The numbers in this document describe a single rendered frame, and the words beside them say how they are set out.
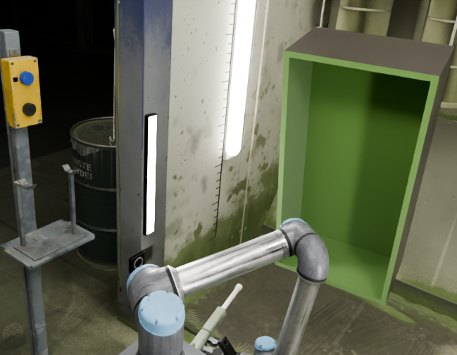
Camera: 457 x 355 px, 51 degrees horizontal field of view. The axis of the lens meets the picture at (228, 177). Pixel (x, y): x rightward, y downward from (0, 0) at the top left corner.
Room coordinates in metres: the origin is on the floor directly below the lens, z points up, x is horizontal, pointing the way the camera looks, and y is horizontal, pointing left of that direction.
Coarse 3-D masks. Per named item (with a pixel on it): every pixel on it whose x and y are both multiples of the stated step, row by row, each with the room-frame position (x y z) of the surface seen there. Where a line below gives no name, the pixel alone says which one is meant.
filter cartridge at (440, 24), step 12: (432, 0) 2.99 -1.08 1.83; (444, 0) 2.89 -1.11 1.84; (456, 0) 2.84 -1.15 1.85; (432, 12) 2.95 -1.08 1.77; (444, 12) 2.88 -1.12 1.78; (456, 12) 2.86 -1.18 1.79; (432, 24) 2.93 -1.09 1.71; (444, 24) 2.87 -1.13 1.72; (432, 36) 2.91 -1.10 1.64; (444, 36) 2.86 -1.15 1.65; (456, 36) 2.82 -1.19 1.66; (456, 48) 2.82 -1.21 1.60; (456, 60) 2.82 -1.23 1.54; (456, 72) 2.83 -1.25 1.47; (456, 84) 2.82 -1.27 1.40; (444, 96) 2.83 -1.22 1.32; (456, 96) 2.83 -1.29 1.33
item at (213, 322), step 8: (240, 288) 2.02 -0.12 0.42; (232, 296) 1.97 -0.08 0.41; (224, 304) 1.91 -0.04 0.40; (216, 312) 1.86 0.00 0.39; (224, 312) 1.86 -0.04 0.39; (208, 320) 1.81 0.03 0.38; (216, 320) 1.81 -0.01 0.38; (208, 328) 1.76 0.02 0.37; (200, 336) 1.72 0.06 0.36; (208, 336) 1.74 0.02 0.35; (192, 344) 1.66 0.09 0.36; (200, 344) 1.68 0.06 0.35
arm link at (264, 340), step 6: (264, 336) 1.64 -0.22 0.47; (258, 342) 1.60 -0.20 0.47; (264, 342) 1.60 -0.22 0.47; (270, 342) 1.60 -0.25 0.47; (258, 348) 1.57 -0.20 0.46; (264, 348) 1.57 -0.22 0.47; (270, 348) 1.57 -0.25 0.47; (258, 354) 1.57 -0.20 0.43; (264, 354) 1.55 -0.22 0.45; (270, 354) 1.54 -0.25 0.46
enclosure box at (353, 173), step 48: (288, 48) 2.03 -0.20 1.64; (336, 48) 2.02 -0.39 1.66; (384, 48) 2.01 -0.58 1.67; (432, 48) 2.01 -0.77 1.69; (288, 96) 2.10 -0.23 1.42; (336, 96) 2.30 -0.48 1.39; (384, 96) 2.19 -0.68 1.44; (432, 96) 1.75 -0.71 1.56; (288, 144) 2.18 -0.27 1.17; (336, 144) 2.34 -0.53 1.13; (384, 144) 2.22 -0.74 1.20; (288, 192) 2.26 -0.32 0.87; (336, 192) 2.37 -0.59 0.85; (384, 192) 2.24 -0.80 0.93; (336, 240) 2.41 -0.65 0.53; (384, 240) 2.28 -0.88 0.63; (384, 288) 1.93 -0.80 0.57
